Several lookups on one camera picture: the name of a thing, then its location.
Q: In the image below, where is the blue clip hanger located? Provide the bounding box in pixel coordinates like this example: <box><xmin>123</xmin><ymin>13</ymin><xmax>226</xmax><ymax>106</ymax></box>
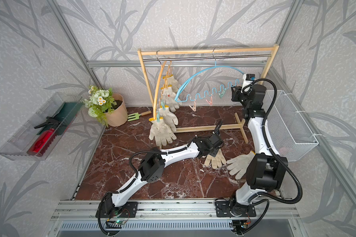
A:
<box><xmin>174</xmin><ymin>51</ymin><xmax>246</xmax><ymax>106</ymax></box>

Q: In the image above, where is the white glove red spot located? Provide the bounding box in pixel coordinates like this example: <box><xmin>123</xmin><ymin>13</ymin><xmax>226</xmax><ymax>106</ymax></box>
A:
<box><xmin>161</xmin><ymin>87</ymin><xmax>180</xmax><ymax>113</ymax></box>

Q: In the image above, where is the orange clip hanger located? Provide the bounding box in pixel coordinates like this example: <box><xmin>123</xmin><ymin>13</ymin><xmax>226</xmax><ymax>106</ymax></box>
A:
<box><xmin>152</xmin><ymin>49</ymin><xmax>175</xmax><ymax>122</ymax></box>

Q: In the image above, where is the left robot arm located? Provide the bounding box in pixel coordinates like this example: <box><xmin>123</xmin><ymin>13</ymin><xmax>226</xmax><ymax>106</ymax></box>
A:
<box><xmin>96</xmin><ymin>120</ymin><xmax>223</xmax><ymax>219</ymax></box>

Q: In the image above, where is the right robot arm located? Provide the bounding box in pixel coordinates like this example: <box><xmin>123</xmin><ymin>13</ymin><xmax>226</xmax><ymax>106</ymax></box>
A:
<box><xmin>226</xmin><ymin>79</ymin><xmax>303</xmax><ymax>207</ymax></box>

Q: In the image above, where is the wooden clothes rack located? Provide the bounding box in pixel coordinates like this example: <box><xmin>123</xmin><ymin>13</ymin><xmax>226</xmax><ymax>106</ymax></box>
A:
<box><xmin>137</xmin><ymin>44</ymin><xmax>280</xmax><ymax>145</ymax></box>

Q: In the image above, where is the green garden fork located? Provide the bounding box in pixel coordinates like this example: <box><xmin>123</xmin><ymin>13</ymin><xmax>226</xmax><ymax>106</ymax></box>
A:
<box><xmin>127</xmin><ymin>111</ymin><xmax>151</xmax><ymax>121</ymax></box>

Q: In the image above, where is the potted white flower plant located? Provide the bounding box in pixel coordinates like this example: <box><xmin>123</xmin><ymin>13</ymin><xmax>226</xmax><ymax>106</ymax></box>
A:
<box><xmin>84</xmin><ymin>86</ymin><xmax>128</xmax><ymax>127</ymax></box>

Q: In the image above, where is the green trowel scoop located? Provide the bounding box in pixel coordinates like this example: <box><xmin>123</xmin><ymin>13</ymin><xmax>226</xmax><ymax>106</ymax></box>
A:
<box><xmin>34</xmin><ymin>102</ymin><xmax>83</xmax><ymax>136</ymax></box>

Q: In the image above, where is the red spray bottle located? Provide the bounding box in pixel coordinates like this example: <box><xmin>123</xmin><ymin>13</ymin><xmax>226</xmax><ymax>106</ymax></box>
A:
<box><xmin>27</xmin><ymin>117</ymin><xmax>60</xmax><ymax>157</ymax></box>

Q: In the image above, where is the white wire basket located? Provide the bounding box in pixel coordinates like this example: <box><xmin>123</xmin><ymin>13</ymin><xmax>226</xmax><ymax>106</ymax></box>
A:
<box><xmin>267</xmin><ymin>90</ymin><xmax>318</xmax><ymax>162</ymax></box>

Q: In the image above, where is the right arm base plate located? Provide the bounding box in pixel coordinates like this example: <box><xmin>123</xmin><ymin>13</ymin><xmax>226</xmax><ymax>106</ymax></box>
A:
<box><xmin>214</xmin><ymin>198</ymin><xmax>257</xmax><ymax>217</ymax></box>

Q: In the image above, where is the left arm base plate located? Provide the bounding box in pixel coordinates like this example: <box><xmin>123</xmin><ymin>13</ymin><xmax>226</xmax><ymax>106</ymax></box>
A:
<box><xmin>96</xmin><ymin>201</ymin><xmax>138</xmax><ymax>219</ymax></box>

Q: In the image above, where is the clear plastic wall bin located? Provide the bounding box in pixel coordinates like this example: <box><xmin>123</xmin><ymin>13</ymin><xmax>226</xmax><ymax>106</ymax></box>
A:
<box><xmin>0</xmin><ymin>92</ymin><xmax>83</xmax><ymax>161</ymax></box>

